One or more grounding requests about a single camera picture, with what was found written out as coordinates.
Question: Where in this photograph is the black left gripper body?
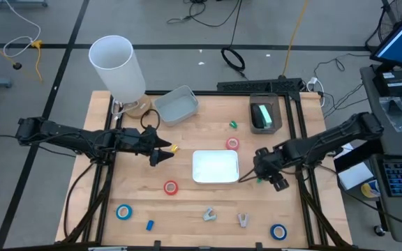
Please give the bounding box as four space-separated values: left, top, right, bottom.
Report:
117 125 160 158

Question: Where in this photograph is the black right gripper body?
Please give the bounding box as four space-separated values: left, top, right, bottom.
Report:
252 146 292 178

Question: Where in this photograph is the red tape roll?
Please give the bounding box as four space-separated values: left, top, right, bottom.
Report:
163 180 179 196

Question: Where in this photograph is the pink-red tape roll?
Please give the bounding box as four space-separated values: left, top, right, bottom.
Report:
225 137 240 151

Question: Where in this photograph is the dark blue tape roll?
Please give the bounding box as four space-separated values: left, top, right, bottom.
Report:
269 223 288 241

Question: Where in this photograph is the light blue tape roll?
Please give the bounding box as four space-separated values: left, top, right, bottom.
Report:
115 204 133 221

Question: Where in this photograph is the light blue staple remover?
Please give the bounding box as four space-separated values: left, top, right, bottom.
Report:
202 207 218 222

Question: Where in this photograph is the mint green stapler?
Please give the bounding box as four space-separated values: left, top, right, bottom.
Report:
258 104 272 128

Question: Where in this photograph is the black stapler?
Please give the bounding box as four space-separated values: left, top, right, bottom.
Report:
250 102 265 129

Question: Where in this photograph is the light grey plastic bin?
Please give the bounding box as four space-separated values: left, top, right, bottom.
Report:
153 84 200 128

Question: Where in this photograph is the white plastic bin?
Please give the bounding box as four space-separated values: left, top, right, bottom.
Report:
191 149 240 185

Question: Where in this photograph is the dark translucent plastic bin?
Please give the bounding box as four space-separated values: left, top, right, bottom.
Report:
248 92 283 135

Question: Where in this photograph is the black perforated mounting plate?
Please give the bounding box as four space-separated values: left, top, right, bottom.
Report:
216 77 306 94

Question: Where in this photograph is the white cardboard box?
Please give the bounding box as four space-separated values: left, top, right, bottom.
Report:
336 162 375 191

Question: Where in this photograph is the white power adapter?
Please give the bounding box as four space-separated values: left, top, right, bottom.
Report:
306 76 326 107

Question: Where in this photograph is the grey equipment cart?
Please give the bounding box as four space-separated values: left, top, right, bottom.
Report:
359 64 402 244

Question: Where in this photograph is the clear plastic bag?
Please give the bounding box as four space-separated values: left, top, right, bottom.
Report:
378 96 402 134

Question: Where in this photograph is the black mini computer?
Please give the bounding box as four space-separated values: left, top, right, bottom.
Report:
372 70 402 98

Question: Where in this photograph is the black floor fan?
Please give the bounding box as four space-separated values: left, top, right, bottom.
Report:
364 0 402 53

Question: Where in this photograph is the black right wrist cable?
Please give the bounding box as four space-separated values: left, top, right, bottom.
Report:
238 169 258 183

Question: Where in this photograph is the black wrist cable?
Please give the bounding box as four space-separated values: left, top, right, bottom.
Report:
238 169 258 183
140 108 161 132

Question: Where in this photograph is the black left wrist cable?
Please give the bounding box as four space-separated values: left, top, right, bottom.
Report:
140 108 161 132

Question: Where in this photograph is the white lamp cable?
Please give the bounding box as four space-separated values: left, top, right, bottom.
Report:
111 99 132 121

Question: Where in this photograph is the black aluminium table frame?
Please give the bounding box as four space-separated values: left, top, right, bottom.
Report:
61 89 354 251

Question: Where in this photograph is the black coiled floor cable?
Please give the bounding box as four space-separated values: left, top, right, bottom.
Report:
221 47 246 79

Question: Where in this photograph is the yellow hanging cable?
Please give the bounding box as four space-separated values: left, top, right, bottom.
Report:
281 0 309 78

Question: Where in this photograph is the black floor cable bundle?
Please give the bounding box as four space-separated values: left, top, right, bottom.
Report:
165 0 244 29

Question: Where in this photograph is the yellow floor cable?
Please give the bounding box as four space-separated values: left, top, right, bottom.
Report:
0 30 45 83

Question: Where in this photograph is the white floor cable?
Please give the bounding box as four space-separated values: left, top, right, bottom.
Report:
2 0 42 59

